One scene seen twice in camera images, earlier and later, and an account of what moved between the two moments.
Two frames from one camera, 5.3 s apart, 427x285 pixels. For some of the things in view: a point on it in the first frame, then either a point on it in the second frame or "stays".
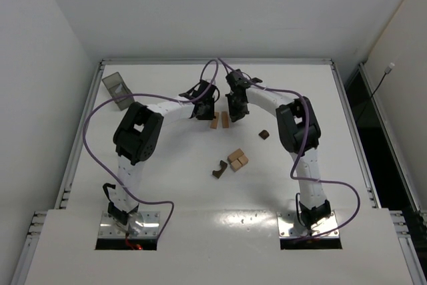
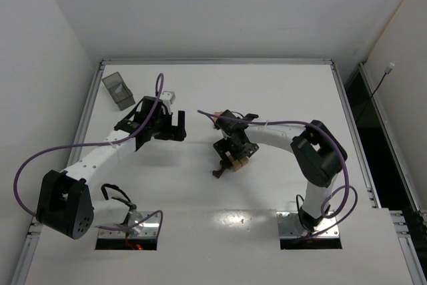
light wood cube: x=235 y=165 stays
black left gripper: x=205 y=111 → x=171 y=129
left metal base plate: x=141 y=224 stays
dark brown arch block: x=217 y=173 stays
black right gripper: x=237 y=109 → x=234 y=151
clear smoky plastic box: x=117 y=88 stays
